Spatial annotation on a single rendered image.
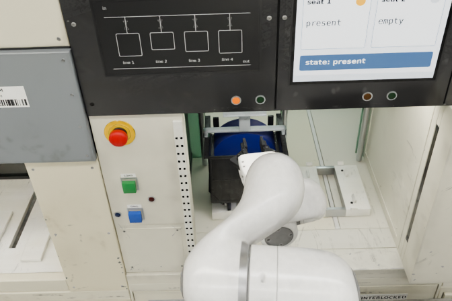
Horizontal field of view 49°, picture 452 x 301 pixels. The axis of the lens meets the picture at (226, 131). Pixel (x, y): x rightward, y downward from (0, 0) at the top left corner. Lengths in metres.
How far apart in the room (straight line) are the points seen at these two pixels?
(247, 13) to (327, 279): 0.51
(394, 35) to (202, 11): 0.37
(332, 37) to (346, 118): 1.03
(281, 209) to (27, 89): 0.60
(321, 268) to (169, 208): 0.66
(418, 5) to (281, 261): 0.56
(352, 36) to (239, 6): 0.22
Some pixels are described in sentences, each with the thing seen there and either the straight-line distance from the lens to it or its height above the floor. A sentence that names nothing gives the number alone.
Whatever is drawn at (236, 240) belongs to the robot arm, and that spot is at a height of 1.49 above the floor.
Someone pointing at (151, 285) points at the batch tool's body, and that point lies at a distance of 1.47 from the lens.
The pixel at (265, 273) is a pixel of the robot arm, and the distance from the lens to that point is 0.63.
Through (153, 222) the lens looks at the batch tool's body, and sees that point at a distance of 1.28.
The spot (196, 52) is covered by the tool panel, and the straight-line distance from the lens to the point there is 0.97.
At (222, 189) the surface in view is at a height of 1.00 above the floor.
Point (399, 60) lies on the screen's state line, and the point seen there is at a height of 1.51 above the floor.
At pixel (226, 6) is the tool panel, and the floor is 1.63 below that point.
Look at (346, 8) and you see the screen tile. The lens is 0.96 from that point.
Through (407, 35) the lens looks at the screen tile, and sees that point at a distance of 1.02.
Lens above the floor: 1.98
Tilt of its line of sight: 36 degrees down
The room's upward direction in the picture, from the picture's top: 2 degrees counter-clockwise
